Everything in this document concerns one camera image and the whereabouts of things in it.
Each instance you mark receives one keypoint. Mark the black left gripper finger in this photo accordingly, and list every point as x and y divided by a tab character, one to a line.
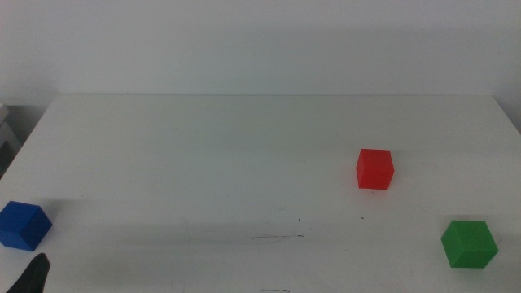
34	276

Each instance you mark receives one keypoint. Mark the blue cube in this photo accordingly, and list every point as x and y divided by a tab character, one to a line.
22	226

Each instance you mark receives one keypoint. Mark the green cube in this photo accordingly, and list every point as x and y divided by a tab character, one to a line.
468	246

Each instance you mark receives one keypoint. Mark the red cube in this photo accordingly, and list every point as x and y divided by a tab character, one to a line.
374	171

